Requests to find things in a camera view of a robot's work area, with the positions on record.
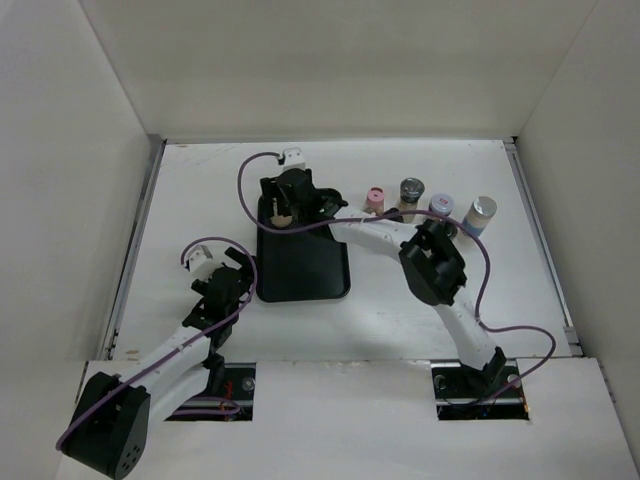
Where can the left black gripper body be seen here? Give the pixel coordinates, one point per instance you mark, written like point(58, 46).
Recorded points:
point(245, 282)

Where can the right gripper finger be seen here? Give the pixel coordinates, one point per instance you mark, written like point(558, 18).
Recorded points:
point(285, 199)
point(268, 202)

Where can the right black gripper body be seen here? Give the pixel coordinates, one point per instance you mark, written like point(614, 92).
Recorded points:
point(299, 215)

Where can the yellow cap spice bottle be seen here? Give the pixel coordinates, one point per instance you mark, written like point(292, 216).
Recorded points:
point(282, 217)

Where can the pink cap spice bottle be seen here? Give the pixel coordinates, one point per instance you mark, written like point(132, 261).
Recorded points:
point(374, 202)

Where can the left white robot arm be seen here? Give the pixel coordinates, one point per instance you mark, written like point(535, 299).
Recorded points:
point(115, 412)

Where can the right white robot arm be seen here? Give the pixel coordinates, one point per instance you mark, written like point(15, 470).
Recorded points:
point(433, 268)

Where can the black rectangular plastic tray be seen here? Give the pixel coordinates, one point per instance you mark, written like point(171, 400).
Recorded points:
point(307, 266)

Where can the grey cap pepper grinder bottle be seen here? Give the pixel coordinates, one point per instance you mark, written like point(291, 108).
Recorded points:
point(411, 191)

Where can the red label spice jar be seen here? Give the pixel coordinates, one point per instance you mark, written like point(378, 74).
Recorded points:
point(442, 204)

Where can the black cap grinder bottle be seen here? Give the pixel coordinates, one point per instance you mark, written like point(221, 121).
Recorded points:
point(450, 230)

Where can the silver cap blue label bottle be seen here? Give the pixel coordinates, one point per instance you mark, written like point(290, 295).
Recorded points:
point(480, 213)

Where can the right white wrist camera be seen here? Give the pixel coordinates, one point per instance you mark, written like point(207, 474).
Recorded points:
point(200, 262)

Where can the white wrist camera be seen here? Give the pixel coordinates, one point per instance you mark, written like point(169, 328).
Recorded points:
point(200, 262)
point(291, 158)

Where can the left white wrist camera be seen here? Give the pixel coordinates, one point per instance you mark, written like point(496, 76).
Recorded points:
point(291, 158)

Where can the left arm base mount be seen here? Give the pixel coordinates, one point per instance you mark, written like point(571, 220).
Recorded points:
point(227, 397)

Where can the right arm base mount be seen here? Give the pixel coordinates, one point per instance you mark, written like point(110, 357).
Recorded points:
point(459, 398)

